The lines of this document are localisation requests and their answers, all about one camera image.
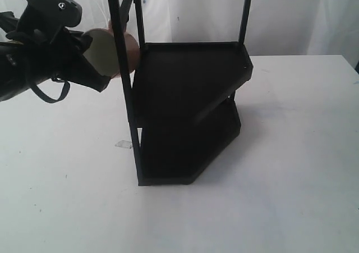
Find black cable loop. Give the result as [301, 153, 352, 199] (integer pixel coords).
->
[24, 53, 71, 104]

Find white backdrop curtain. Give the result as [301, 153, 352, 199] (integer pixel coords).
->
[0, 0, 359, 57]

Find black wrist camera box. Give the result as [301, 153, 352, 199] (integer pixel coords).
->
[25, 0, 82, 27]

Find black two-tier metal rack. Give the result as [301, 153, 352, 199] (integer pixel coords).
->
[108, 0, 253, 186]

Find pink ceramic mug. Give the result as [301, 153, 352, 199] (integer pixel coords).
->
[84, 21, 140, 78]

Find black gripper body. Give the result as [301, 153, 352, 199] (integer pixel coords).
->
[16, 11, 84, 82]

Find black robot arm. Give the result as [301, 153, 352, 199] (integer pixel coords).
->
[1, 6, 111, 104]

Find clear tape piece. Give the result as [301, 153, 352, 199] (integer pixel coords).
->
[115, 140, 133, 149]

